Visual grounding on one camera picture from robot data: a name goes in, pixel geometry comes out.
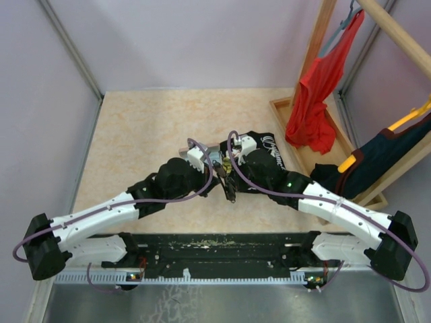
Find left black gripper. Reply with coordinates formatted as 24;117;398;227
166;159;221;202

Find thin-framed sunglasses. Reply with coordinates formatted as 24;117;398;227
213;161;236;203

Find pink glasses case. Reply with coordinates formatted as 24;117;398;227
178;143;222;168

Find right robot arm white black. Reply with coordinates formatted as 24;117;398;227
229;149;420;281

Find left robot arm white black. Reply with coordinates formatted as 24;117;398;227
22;157;218;281

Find black floral t-shirt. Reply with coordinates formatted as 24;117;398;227
220;131;288;192

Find red tank top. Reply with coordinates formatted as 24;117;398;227
285;7;365;155

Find yellow clothes hanger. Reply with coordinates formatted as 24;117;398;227
337;98;430;173

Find navy blue garment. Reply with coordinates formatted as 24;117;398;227
310;114;430;199

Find grey clothes hanger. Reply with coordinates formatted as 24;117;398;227
317;0;362;58

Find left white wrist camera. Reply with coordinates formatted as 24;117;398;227
187;146;211;174

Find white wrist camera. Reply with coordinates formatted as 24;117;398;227
187;146;211;174
233;135;257;166

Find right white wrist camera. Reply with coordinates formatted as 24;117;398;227
233;135;257;166

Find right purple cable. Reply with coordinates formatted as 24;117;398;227
227;131;431;293

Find purple cable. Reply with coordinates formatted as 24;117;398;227
12;137;215;294
227;131;431;293

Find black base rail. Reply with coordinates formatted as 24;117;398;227
85;231;339;279

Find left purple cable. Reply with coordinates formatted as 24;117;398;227
12;137;215;294

